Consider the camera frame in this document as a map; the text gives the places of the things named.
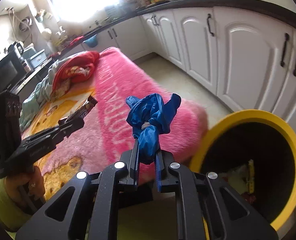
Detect green sleeved left forearm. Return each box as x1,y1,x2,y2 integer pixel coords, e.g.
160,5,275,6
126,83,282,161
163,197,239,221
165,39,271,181
0,179,31,232

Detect grey storage box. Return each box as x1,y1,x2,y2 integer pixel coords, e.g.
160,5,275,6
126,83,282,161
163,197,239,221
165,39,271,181
22,48,47,69

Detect yellow rimmed trash bin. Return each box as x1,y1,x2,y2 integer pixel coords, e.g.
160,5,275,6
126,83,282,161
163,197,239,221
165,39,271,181
190,109,296,231

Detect black microwave oven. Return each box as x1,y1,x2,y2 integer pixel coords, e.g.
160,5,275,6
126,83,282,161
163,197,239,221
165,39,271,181
0,51,27,93

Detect red folded cloth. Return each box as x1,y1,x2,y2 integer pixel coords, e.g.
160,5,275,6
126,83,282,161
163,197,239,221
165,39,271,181
52,51,100,92

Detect yellow snack wrapper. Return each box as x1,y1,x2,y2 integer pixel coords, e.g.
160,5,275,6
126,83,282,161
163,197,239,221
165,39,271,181
246,159,255,194

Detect blue hanging bowl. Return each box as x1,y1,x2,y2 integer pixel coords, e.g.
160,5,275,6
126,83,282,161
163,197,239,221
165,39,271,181
83,35,98,48

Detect light green crumpled cloth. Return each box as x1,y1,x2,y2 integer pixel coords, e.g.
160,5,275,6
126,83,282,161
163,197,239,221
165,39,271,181
19,60,62,132

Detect brown chocolate bar wrapper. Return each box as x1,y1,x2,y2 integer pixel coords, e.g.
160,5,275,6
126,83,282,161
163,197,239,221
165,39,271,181
58,96,98,124

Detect black countertop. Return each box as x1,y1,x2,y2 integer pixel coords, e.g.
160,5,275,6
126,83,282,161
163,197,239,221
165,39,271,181
50,0,296,61

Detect pink fluffy blanket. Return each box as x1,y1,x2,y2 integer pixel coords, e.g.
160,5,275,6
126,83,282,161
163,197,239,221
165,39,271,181
20,47,209,183

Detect white kitchen cabinets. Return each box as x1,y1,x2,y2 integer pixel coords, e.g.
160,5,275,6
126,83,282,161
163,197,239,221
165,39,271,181
95,7,296,132

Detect blue plastic bag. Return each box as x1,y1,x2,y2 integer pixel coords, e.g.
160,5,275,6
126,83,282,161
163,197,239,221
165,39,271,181
126,93,181,165

